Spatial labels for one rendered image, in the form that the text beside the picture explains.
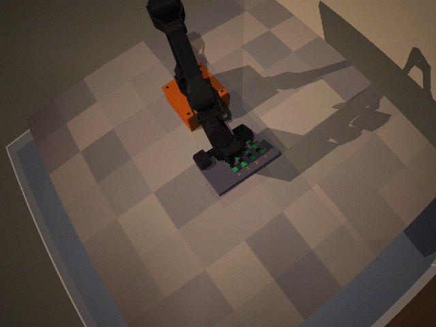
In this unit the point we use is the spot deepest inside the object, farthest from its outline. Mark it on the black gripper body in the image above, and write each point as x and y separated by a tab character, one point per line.
203	159

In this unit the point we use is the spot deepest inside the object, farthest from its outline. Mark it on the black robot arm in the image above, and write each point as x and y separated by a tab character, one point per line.
168	16

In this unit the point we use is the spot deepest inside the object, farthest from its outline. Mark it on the grey switch panel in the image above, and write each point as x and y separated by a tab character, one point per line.
257	154

